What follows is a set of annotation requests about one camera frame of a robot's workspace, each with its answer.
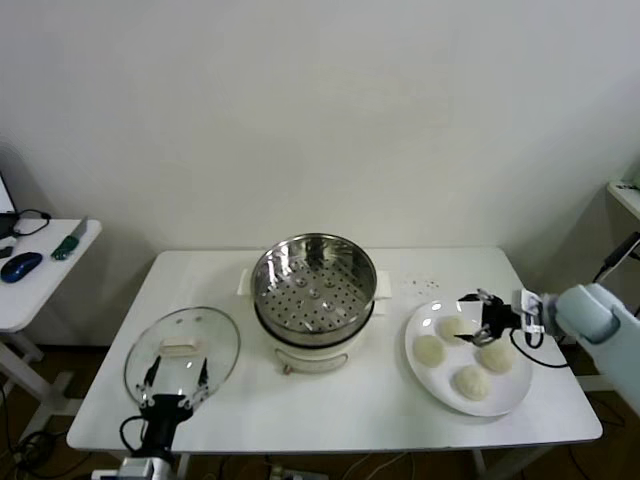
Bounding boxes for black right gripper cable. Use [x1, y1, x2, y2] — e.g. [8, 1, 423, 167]
[509, 330, 571, 370]

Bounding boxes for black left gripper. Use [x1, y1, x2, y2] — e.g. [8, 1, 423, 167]
[134, 355, 211, 454]

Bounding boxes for scattered dark crumbs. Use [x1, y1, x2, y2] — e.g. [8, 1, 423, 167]
[399, 276, 441, 292]

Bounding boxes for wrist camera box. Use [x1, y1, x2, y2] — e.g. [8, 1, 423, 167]
[118, 455, 154, 480]
[514, 288, 549, 335]

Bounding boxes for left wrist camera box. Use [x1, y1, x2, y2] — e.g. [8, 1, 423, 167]
[118, 455, 154, 480]

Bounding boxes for white electric cooker base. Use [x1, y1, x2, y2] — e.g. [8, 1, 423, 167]
[237, 267, 396, 375]

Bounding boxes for blue computer mouse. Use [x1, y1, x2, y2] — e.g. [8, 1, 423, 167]
[0, 251, 44, 284]

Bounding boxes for thin black looped cable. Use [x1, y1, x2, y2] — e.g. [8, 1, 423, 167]
[10, 208, 52, 239]

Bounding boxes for black adapter with cable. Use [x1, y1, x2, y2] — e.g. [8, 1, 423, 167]
[592, 238, 640, 286]

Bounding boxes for white power strip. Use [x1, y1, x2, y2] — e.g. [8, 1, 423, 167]
[264, 462, 321, 480]

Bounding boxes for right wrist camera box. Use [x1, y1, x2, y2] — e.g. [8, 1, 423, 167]
[514, 288, 549, 335]

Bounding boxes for stainless steel steamer basket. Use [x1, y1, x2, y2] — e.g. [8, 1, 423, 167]
[250, 232, 379, 337]

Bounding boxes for round white plate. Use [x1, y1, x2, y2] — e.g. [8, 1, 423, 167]
[403, 298, 534, 418]

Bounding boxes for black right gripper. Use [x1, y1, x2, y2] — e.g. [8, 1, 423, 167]
[455, 288, 521, 349]

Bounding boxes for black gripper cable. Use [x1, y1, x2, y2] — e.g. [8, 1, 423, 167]
[118, 416, 151, 457]
[509, 330, 571, 370]

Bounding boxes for green handled knife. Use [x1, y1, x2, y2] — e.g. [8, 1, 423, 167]
[50, 215, 89, 262]

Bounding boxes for round glass pot lid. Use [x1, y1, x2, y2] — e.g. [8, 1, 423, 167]
[123, 306, 242, 407]

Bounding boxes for small white side table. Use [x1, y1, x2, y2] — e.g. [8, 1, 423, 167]
[0, 217, 104, 451]

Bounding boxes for black floor cable bundle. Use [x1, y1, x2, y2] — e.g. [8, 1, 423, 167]
[0, 384, 70, 480]

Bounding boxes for white steamed baozi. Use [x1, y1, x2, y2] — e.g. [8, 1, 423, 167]
[478, 344, 516, 374]
[438, 315, 474, 345]
[452, 364, 491, 402]
[414, 334, 448, 367]

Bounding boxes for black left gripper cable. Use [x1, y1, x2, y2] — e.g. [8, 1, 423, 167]
[118, 416, 151, 457]

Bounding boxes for open laptop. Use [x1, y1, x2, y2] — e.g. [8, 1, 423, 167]
[0, 169, 20, 240]

